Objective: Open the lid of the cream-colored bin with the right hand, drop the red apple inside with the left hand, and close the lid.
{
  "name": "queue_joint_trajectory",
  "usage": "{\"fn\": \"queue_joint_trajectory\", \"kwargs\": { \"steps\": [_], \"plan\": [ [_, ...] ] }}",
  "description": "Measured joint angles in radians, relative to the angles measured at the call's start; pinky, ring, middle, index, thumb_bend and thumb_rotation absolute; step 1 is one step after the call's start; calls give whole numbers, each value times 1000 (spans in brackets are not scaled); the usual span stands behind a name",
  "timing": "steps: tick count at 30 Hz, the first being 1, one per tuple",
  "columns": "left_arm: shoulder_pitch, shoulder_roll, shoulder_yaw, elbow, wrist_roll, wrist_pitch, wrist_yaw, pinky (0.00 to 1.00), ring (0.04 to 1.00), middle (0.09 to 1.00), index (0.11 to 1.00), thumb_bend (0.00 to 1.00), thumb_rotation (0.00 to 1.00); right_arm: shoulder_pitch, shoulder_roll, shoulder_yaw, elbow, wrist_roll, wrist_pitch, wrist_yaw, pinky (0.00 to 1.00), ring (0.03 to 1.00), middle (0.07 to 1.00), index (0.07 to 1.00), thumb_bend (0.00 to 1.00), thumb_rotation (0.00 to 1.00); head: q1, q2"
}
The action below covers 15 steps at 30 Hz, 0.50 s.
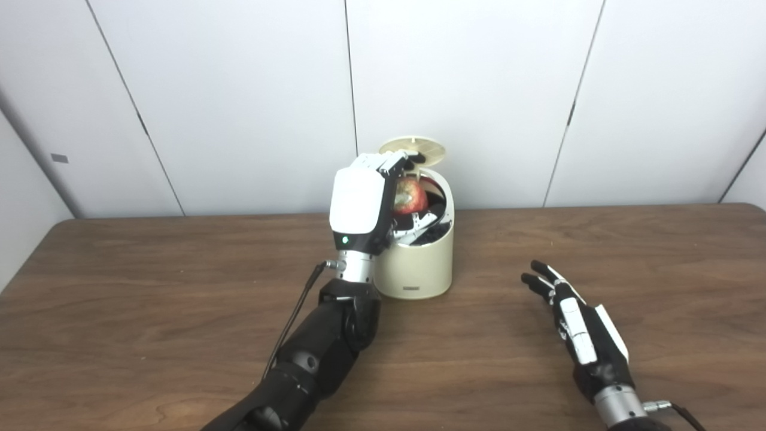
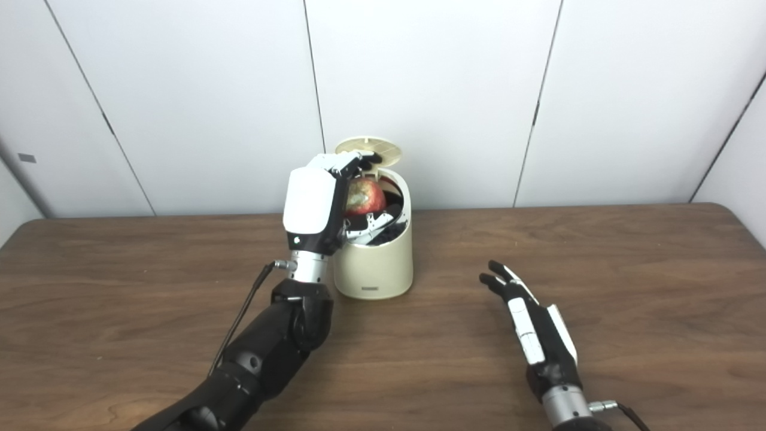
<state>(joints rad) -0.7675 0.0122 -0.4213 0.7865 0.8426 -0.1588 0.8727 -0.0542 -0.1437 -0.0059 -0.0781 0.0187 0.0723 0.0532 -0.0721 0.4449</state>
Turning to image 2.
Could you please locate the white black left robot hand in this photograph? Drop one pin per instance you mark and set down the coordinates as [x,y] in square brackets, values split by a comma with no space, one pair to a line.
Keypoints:
[308,206]

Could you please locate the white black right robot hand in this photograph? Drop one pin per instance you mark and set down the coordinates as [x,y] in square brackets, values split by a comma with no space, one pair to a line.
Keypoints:
[547,347]

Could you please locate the red apple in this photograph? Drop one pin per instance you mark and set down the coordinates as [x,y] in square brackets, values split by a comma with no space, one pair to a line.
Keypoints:
[365,197]

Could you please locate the cream-colored round bin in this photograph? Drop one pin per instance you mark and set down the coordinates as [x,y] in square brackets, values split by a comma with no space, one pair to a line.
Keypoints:
[377,266]

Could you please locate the cream round bin lid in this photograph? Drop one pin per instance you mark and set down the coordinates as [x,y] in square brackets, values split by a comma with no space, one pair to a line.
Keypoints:
[386,146]

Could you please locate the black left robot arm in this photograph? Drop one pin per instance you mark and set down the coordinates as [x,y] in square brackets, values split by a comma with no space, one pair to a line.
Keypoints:
[269,353]

